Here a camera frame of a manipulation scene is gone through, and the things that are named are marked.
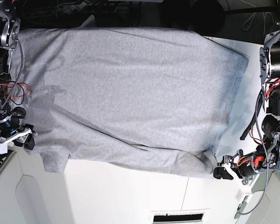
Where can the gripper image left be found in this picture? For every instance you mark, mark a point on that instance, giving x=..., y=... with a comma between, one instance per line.
x=10, y=122

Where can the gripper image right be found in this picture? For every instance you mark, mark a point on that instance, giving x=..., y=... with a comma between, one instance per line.
x=248, y=166

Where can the grey t-shirt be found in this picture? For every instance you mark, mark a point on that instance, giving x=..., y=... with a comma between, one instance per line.
x=149, y=99

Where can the white floor vent grille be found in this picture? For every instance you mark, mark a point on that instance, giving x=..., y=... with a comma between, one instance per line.
x=179, y=217

